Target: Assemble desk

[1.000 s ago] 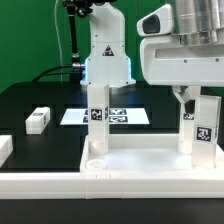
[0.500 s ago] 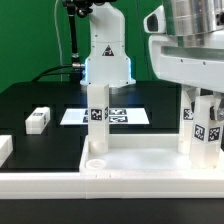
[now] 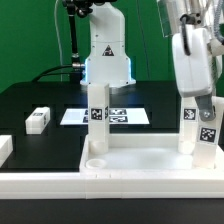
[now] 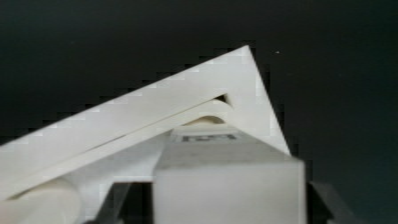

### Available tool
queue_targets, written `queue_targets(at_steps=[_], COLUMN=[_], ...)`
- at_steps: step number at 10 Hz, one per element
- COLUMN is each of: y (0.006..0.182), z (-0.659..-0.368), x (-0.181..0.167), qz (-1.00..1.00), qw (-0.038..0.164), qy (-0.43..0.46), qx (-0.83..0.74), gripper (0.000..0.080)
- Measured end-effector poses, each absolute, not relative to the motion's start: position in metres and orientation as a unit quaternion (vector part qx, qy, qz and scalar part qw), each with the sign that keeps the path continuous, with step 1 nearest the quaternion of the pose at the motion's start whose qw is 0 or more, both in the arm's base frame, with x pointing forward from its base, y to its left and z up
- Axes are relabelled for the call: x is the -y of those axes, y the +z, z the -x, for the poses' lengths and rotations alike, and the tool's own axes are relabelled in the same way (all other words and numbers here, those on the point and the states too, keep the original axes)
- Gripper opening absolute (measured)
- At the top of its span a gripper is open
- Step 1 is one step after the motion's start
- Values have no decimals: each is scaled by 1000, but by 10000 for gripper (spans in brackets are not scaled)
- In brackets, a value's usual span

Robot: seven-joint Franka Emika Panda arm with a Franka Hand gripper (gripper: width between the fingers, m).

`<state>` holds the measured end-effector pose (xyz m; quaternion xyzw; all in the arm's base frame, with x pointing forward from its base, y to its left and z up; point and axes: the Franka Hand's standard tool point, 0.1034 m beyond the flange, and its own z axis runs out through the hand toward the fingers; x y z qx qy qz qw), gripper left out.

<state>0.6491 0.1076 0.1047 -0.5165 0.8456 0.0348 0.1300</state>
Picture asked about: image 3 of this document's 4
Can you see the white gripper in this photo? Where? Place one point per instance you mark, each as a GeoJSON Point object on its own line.
{"type": "Point", "coordinates": [192, 72]}

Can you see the white desk tabletop tray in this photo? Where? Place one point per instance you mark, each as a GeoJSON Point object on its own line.
{"type": "Point", "coordinates": [141, 152]}

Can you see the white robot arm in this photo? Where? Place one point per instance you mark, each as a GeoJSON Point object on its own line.
{"type": "Point", "coordinates": [108, 60]}

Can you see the white L-shaped obstacle fence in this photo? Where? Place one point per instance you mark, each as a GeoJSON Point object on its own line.
{"type": "Point", "coordinates": [198, 183]}

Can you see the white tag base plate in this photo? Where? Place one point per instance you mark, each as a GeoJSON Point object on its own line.
{"type": "Point", "coordinates": [130, 116]}

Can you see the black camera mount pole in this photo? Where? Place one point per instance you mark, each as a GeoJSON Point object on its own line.
{"type": "Point", "coordinates": [81, 8]}

